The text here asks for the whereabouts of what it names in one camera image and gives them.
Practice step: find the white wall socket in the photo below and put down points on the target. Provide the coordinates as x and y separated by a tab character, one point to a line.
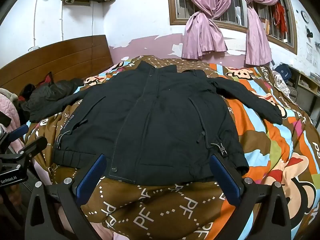
33	47

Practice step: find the wooden shelf unit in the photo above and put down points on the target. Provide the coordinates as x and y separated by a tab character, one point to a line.
307	82

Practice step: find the red and black cloth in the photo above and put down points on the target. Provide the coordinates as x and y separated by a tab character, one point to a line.
48	78

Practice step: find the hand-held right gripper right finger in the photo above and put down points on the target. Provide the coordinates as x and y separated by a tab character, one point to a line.
225	180

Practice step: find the floral cloth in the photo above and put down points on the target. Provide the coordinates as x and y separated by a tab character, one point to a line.
282	85

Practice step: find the dark grey jacket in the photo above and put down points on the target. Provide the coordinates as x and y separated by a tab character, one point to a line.
50	92

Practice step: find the navy cap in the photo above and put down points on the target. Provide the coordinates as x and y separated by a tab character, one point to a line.
283	71

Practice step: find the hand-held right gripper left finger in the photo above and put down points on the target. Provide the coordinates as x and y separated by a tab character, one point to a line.
91	180

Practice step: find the round wall clock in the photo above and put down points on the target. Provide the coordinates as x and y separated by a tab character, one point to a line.
305	16

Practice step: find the pink knotted curtain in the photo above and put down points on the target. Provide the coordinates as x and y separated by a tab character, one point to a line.
200	35
256	42

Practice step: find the pink quilted cloth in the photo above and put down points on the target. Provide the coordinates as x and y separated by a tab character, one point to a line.
10	103

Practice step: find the red hanging clothes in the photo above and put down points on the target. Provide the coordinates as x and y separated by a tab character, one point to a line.
281	17

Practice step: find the wooden headboard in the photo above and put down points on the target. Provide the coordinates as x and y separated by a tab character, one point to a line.
62	57

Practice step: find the black jacket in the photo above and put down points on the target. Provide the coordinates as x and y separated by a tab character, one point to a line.
155	120

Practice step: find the black wall fixture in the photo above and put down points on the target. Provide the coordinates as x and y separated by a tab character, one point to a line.
309	33

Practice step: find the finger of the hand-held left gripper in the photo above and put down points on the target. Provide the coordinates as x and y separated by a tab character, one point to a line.
21	130
36	144

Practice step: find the brown cartoon printed blanket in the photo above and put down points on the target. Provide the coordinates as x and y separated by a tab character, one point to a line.
162	210

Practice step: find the wooden wall box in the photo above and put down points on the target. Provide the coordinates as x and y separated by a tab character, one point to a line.
80	1

